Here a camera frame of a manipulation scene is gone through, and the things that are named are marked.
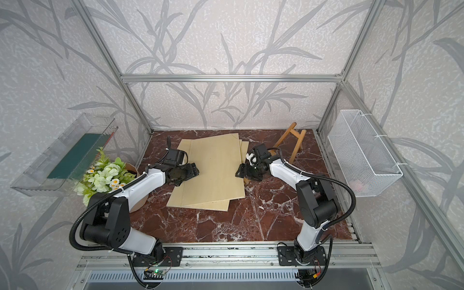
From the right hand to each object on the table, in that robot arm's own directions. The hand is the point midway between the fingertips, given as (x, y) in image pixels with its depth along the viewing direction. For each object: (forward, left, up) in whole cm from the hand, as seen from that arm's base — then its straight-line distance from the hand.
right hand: (241, 174), depth 90 cm
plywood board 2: (-9, +32, -3) cm, 33 cm away
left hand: (+1, +24, 0) cm, 24 cm away
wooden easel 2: (-2, -2, -3) cm, 4 cm away
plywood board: (+10, +13, 0) cm, 16 cm away
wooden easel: (+12, -30, +8) cm, 34 cm away
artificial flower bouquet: (-14, +47, +24) cm, 55 cm away
